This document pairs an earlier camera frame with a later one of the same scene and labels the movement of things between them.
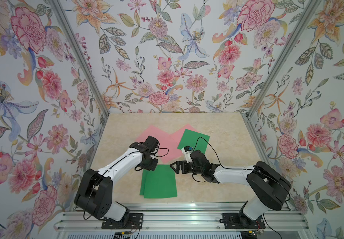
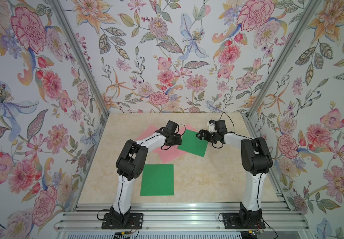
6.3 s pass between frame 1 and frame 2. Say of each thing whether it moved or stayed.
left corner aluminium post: stayed
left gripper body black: moved
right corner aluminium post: stayed
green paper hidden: stayed
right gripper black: moved
